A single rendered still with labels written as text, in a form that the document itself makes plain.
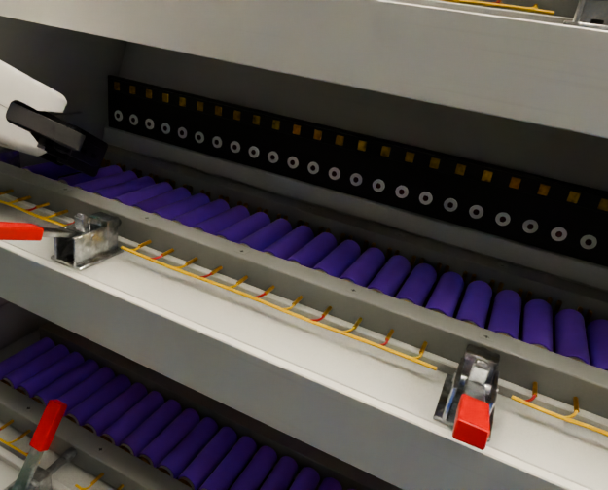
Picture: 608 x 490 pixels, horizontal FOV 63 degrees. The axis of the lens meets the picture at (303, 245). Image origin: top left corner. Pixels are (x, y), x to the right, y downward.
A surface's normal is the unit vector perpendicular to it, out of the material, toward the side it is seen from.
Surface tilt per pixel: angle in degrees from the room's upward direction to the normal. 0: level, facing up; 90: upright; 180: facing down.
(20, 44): 90
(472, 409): 1
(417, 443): 110
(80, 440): 21
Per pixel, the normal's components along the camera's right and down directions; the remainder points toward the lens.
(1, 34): 0.90, 0.29
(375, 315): -0.42, 0.32
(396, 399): 0.15, -0.90
